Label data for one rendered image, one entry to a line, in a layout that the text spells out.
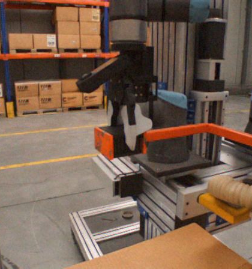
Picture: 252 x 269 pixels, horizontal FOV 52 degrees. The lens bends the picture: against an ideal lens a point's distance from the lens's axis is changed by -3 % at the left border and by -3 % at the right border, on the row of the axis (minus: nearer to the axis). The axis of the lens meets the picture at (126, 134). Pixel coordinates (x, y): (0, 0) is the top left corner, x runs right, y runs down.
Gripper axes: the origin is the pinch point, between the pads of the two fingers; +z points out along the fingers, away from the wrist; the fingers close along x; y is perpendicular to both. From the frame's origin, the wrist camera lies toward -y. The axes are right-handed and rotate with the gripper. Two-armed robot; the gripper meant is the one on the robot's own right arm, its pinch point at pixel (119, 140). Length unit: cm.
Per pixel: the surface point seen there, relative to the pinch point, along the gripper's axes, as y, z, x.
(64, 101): 160, 84, 678
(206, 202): 13.1, 11.5, -14.0
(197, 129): 21.2, -0.3, -1.1
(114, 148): -2.6, 0.4, -3.1
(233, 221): 13.2, 11.9, -21.4
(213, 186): 10.6, 5.6, -17.7
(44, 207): 9, 119, 189
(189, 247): 13.0, 25.1, -10.4
